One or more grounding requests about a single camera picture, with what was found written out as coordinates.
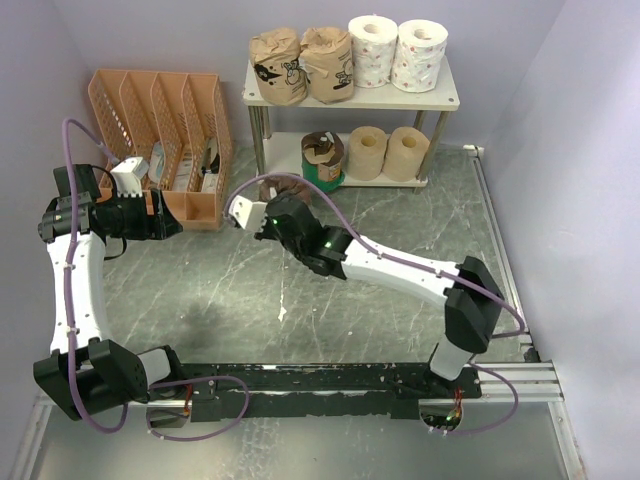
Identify green roll with label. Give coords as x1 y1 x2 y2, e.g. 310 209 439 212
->
259 175 312 205

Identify green brown roll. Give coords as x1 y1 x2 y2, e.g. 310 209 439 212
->
301 131 345 193

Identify tan paper towel roll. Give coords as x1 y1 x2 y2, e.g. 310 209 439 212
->
382 127 430 182

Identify brown paper roll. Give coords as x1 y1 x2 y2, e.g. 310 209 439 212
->
249 27 307 106

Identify brown printed roll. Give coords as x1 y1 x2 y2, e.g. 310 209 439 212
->
299 27 354 104

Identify white dotted paper roll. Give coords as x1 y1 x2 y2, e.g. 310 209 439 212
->
348 15 398 89

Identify white paper towel roll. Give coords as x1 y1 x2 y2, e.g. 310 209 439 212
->
391 19 448 93

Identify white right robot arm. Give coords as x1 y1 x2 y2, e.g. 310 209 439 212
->
241 195 503 398

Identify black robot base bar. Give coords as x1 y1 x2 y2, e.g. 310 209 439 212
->
181 362 481 422

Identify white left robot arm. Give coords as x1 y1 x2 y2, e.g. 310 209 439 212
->
33 157 187 421

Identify white two-tier shelf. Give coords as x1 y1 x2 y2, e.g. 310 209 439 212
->
242 59 460 189

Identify papers in organizer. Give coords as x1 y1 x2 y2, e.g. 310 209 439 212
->
147 138 220 193

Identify orange plastic file organizer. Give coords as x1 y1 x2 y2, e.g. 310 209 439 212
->
88 69 234 231

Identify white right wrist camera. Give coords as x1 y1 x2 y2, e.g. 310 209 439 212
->
225 195 267 233

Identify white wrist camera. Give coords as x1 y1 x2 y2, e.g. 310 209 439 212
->
225 195 267 233
111 157 149 197

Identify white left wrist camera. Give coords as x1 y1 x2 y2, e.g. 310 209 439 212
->
111 157 149 197

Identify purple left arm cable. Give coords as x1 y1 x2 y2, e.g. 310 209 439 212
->
60 117 251 444

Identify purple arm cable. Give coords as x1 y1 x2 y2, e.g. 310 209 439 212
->
60 117 251 444
223 172 527 437

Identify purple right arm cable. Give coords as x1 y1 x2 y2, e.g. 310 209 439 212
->
223 172 527 437

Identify aluminium frame rail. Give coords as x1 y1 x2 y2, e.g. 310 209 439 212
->
10 149 587 479

